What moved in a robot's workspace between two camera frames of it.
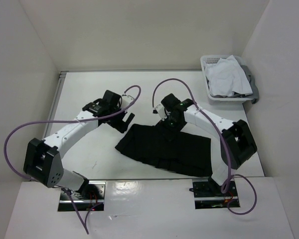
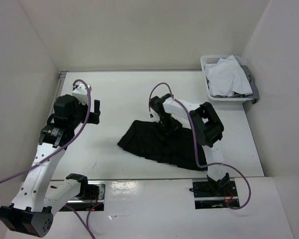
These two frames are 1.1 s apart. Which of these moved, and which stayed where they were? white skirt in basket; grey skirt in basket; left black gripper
Moved: left black gripper
Stayed: grey skirt in basket; white skirt in basket
